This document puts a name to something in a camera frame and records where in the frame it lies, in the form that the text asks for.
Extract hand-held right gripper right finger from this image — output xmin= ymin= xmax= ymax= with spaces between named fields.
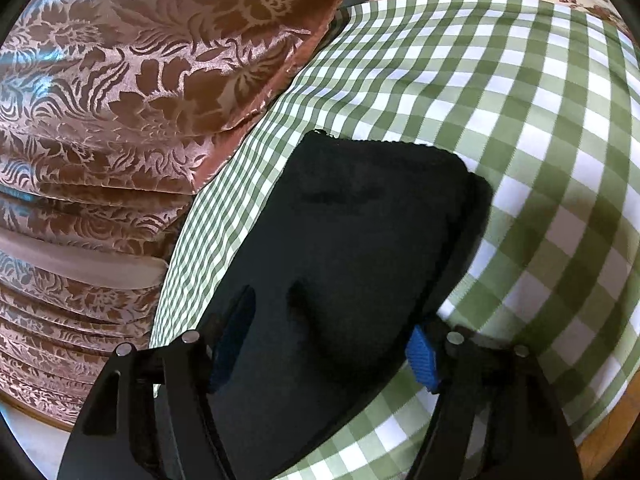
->
xmin=405 ymin=326 xmax=585 ymax=480

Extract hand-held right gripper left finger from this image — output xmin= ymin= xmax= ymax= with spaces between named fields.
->
xmin=56 ymin=285 xmax=257 ymax=480

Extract black embroidered pants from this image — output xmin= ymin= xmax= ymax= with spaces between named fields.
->
xmin=192 ymin=130 xmax=493 ymax=480

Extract plain pink curtain band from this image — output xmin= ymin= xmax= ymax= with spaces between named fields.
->
xmin=0 ymin=234 xmax=168 ymax=292

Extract green checkered bedsheet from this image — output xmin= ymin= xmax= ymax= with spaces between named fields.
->
xmin=150 ymin=0 xmax=640 ymax=480

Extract brown floral curtain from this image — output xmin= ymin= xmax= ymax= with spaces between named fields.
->
xmin=0 ymin=0 xmax=363 ymax=423

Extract wooden frame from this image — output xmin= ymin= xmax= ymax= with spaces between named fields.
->
xmin=0 ymin=391 xmax=77 ymax=433

